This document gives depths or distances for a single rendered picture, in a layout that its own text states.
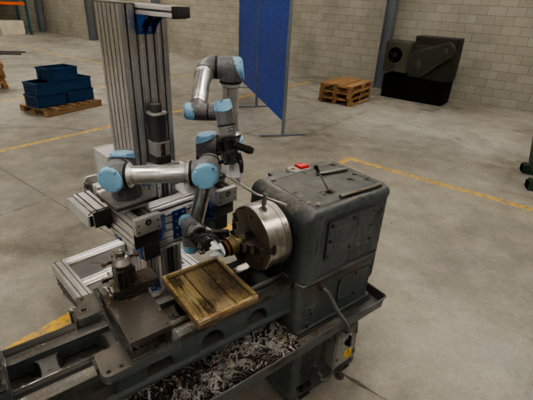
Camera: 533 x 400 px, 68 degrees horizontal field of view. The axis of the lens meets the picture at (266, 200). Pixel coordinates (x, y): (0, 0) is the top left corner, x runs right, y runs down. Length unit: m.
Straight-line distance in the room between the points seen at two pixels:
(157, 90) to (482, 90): 10.06
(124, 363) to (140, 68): 1.35
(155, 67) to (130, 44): 0.18
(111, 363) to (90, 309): 0.31
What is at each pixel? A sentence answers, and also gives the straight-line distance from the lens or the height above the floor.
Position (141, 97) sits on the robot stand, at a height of 1.60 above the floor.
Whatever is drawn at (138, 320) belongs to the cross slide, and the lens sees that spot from 1.63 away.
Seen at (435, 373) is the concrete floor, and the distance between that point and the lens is 2.94.
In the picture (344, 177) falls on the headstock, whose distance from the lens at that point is 2.12.
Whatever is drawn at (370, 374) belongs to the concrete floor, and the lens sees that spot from 2.79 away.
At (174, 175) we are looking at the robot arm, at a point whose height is 1.36.
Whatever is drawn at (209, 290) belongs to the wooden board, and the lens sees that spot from 1.85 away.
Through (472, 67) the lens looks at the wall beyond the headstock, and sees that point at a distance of 11.57.
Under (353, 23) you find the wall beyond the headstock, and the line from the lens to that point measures 12.57.
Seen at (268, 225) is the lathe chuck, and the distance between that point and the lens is 1.71.
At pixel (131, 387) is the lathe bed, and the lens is 1.76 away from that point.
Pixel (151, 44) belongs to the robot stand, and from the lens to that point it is 2.16.
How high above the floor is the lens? 2.07
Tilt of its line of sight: 27 degrees down
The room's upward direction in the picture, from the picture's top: 3 degrees clockwise
